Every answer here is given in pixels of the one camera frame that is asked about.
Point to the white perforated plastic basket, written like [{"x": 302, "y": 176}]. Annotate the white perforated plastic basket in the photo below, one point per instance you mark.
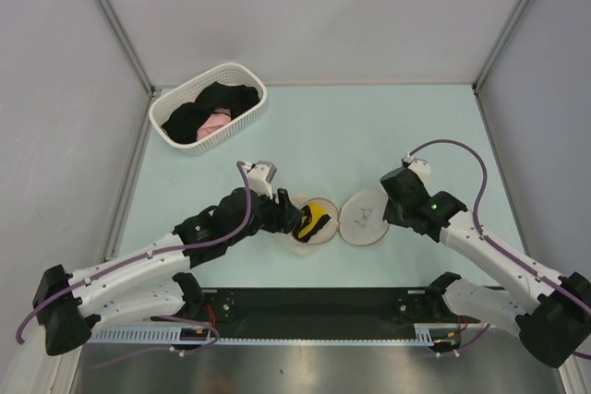
[{"x": 230, "y": 74}]

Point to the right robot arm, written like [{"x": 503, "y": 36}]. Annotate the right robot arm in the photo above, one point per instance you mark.
[{"x": 547, "y": 311}]

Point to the white slotted cable duct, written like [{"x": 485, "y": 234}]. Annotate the white slotted cable duct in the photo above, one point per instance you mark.
[{"x": 186, "y": 335}]

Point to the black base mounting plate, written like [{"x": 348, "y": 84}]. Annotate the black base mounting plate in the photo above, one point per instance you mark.
[{"x": 322, "y": 309}]

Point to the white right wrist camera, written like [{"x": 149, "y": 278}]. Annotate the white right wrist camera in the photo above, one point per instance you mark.
[{"x": 418, "y": 166}]

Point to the pink garment in basket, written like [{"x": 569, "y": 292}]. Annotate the pink garment in basket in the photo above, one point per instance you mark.
[{"x": 217, "y": 120}]

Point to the yellow bra with black straps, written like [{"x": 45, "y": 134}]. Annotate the yellow bra with black straps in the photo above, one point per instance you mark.
[{"x": 314, "y": 218}]

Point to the black garment in basket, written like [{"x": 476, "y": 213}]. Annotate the black garment in basket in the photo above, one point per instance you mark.
[{"x": 184, "y": 121}]

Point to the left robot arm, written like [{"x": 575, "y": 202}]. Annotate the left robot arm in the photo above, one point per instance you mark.
[{"x": 155, "y": 282}]

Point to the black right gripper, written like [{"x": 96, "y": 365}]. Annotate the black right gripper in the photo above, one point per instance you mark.
[{"x": 391, "y": 218}]

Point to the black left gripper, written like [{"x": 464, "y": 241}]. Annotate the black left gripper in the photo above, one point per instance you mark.
[{"x": 283, "y": 215}]

